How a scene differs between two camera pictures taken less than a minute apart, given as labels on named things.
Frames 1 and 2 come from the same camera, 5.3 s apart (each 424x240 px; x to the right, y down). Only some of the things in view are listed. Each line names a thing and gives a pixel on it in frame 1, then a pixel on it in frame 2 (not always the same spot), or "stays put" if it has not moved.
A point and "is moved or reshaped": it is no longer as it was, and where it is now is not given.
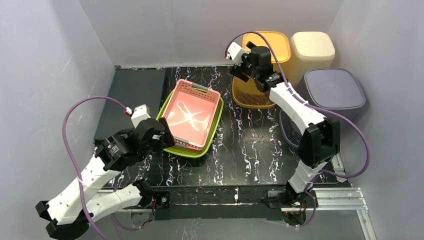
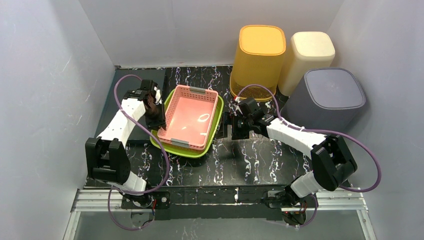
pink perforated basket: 189,114 stays put
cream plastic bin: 308,50 stays put
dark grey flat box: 132,87 stays put
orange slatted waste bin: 247,94 is moved or reshaped
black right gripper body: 247,66 → 234,125
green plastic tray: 190,153 is moved or reshaped
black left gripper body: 162,135 → 154,117
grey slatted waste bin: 338,91 stays put
